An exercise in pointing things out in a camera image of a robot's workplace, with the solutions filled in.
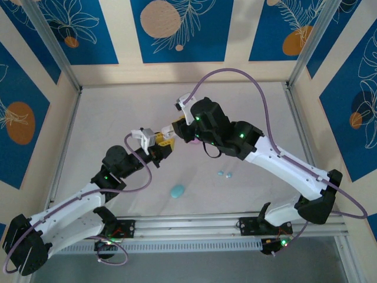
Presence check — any grey slotted cable duct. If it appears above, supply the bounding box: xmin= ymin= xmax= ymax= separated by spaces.
xmin=55 ymin=238 xmax=263 ymax=255

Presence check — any aluminium table side rail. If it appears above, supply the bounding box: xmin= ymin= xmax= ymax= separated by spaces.
xmin=282 ymin=81 xmax=354 ymax=283
xmin=47 ymin=87 xmax=83 ymax=207

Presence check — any blue earbud charging case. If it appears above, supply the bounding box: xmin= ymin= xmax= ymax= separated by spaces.
xmin=170 ymin=184 xmax=186 ymax=199

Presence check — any small black controller board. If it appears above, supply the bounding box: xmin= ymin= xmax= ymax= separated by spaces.
xmin=260 ymin=235 xmax=295 ymax=256
xmin=94 ymin=238 xmax=119 ymax=260

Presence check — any aluminium frame post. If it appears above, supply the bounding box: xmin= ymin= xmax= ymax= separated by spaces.
xmin=20 ymin=0 xmax=83 ymax=92
xmin=285 ymin=0 xmax=345 ymax=89

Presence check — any thin black wire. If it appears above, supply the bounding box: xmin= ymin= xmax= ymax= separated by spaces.
xmin=202 ymin=141 xmax=224 ymax=159

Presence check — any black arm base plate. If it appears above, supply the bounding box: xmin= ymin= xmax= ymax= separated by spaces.
xmin=239 ymin=216 xmax=293 ymax=236
xmin=105 ymin=218 xmax=137 ymax=238

